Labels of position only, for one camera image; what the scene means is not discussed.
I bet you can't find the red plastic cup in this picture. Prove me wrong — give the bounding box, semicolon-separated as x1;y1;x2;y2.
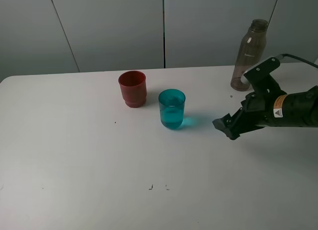
118;71;147;108

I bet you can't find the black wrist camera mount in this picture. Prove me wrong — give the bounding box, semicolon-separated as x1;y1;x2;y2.
240;56;286;98

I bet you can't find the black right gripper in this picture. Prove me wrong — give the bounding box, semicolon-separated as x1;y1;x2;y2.
213;86;318;140

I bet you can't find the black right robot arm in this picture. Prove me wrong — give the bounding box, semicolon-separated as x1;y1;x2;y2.
213;86;318;140

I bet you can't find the teal translucent plastic cup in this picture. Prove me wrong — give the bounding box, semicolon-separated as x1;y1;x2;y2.
159;89;186;130

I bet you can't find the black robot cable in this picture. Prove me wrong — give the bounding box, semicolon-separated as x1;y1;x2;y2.
276;53;318;68

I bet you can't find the brown translucent water bottle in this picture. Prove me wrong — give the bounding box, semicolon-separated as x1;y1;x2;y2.
231;19;268;91

